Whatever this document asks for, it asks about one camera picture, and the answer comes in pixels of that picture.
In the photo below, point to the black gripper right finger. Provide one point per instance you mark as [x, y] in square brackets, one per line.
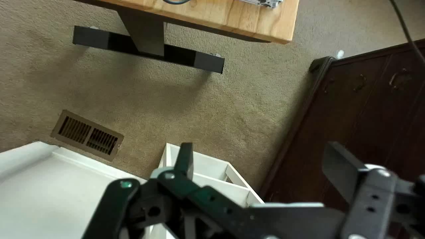
[372, 204]

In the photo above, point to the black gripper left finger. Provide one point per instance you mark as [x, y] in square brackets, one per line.
[176, 200]

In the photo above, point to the dark brown wooden cabinet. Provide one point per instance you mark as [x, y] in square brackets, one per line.
[362, 111]

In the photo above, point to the brown floor vent grille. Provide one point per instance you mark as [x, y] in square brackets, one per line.
[86, 135]

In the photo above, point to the black metal desk base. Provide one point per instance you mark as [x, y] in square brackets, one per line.
[146, 42]

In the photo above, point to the light wooden desk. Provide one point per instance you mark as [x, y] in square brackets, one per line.
[220, 15]

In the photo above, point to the silver object on desk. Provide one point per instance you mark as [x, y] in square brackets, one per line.
[263, 3]

